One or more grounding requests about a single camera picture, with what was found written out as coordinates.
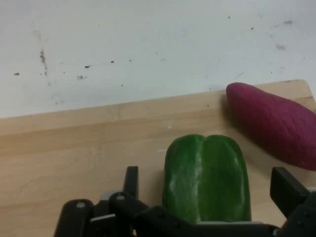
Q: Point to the wooden cutting board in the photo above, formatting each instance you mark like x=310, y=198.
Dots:
x=74, y=160

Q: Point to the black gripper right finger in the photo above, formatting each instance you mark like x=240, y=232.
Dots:
x=293, y=197

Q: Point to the purple sweet potato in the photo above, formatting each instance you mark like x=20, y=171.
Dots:
x=271, y=123

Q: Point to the green bell pepper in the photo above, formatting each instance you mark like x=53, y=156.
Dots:
x=205, y=177

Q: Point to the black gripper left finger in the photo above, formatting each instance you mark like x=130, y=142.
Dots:
x=116, y=202

